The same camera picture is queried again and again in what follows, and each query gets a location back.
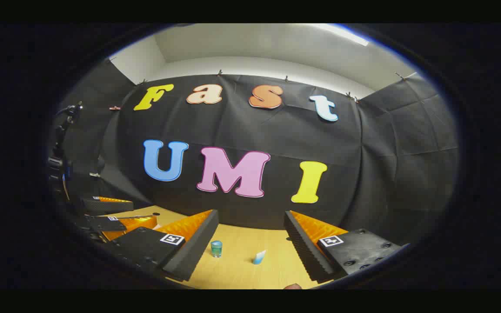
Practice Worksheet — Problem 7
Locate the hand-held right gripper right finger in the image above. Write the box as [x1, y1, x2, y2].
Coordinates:
[284, 210, 408, 283]

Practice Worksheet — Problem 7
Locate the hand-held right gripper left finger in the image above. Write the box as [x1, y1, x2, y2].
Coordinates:
[102, 210, 219, 282]

